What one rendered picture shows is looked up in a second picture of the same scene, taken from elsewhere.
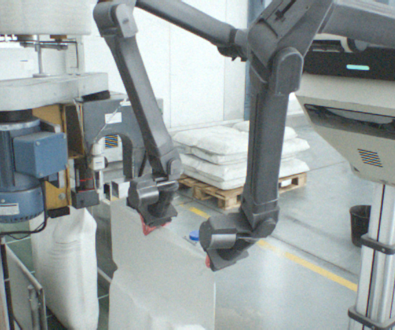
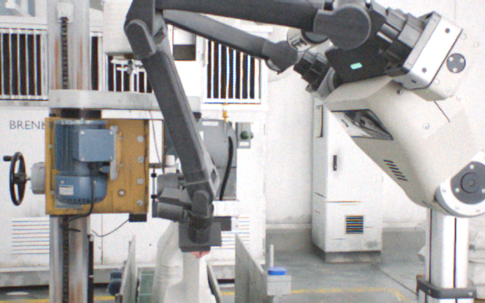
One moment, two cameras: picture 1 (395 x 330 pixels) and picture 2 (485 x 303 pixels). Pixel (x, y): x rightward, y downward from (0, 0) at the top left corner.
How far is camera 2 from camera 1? 0.89 m
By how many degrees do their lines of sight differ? 32
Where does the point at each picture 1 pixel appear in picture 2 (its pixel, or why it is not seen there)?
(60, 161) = (106, 152)
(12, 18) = not seen: hidden behind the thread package
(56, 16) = (119, 37)
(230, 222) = (178, 195)
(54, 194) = (132, 199)
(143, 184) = (163, 178)
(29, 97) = (88, 99)
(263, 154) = (168, 119)
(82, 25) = not seen: hidden behind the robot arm
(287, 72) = (135, 38)
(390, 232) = (438, 269)
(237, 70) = not seen: outside the picture
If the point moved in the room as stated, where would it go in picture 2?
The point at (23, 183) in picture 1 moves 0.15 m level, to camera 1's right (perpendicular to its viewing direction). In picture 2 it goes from (79, 170) to (119, 172)
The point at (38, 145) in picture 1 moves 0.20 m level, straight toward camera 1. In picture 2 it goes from (82, 134) to (46, 135)
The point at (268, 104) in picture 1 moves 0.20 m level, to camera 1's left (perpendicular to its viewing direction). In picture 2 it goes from (149, 70) to (75, 74)
